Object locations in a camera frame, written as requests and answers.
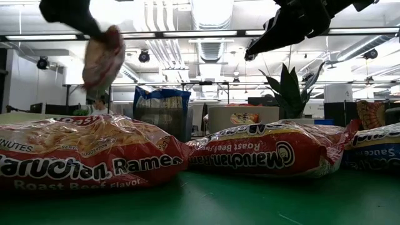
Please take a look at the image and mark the red Maruchan noodle packet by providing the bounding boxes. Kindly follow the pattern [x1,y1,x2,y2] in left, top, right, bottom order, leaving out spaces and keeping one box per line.
[0,114,192,193]
[81,24,126,96]
[186,120,362,179]

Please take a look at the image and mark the snake plant in white pot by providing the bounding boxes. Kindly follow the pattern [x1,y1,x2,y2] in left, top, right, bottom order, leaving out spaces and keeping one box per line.
[258,61,326,126]

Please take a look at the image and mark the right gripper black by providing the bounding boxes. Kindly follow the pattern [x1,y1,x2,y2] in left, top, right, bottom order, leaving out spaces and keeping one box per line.
[244,0,332,62]

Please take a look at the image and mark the orange Maruchan noodle packet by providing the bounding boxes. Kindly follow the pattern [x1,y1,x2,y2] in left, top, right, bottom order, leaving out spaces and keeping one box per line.
[224,102,261,125]

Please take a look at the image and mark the dark green plastic bin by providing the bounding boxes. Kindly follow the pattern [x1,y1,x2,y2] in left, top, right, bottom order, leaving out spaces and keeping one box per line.
[132,102,194,143]

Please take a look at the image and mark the black background cabinet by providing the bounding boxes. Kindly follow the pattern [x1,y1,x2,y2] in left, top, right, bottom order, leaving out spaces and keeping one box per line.
[324,101,357,127]

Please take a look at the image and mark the black ceiling spot lamp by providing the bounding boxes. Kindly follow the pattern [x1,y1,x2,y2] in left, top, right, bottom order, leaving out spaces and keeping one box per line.
[138,49,151,63]
[363,48,379,60]
[36,56,50,70]

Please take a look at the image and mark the silver ventilation duct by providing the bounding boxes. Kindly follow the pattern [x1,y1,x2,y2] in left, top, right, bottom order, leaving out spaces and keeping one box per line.
[337,34,400,62]
[190,0,235,63]

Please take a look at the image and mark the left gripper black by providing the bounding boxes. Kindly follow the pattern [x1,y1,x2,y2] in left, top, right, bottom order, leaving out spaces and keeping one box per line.
[39,0,109,44]

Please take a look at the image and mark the black background monitor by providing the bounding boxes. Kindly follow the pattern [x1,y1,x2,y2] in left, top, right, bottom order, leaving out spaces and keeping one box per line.
[29,102,79,116]

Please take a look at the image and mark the green felt table mat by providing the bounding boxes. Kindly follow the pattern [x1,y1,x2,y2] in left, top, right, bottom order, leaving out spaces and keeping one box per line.
[0,168,400,225]

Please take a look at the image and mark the person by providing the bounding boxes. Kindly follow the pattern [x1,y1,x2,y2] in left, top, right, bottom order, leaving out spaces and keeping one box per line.
[92,95,110,116]

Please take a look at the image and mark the white plastic bin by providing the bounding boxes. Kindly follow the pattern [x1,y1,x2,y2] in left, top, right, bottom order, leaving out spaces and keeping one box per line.
[207,105,281,135]

